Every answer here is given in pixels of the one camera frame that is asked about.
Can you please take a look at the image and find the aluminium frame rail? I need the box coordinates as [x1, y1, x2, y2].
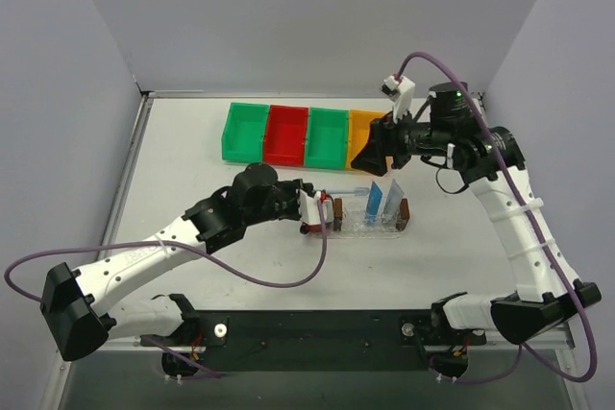
[481, 327, 576, 350]

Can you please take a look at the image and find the red bin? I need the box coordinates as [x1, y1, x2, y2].
[262, 105, 309, 167]

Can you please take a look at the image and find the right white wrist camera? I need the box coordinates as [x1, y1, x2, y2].
[381, 74, 416, 123]

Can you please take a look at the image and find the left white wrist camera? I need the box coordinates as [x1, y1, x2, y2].
[300, 188, 335, 233]

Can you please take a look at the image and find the green bin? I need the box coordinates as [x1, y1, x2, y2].
[304, 108, 350, 170]
[221, 102, 269, 163]

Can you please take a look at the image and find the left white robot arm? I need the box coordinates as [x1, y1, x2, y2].
[40, 163, 331, 361]

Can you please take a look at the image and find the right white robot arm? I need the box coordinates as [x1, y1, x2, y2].
[351, 76, 602, 345]

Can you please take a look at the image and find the white toothbrush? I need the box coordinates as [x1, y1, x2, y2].
[326, 186, 370, 197]

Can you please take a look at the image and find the left green bin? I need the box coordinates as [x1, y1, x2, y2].
[221, 102, 269, 163]

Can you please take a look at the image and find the clear holder with wooden ends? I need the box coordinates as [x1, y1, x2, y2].
[333, 194, 412, 234]

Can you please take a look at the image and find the blue toothbrush case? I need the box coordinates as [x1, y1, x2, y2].
[363, 181, 382, 225]

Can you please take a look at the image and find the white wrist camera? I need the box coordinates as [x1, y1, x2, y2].
[381, 74, 416, 123]
[300, 188, 335, 233]

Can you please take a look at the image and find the clear textured oval tray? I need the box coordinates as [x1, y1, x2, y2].
[316, 198, 405, 241]

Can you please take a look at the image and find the yellow bin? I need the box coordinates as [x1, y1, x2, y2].
[346, 109, 385, 170]

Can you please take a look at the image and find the right green bin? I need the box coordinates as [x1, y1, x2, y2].
[304, 108, 350, 170]

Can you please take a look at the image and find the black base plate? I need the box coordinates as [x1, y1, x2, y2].
[156, 309, 486, 377]

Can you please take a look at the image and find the red mug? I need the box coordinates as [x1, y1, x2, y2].
[299, 193, 336, 236]

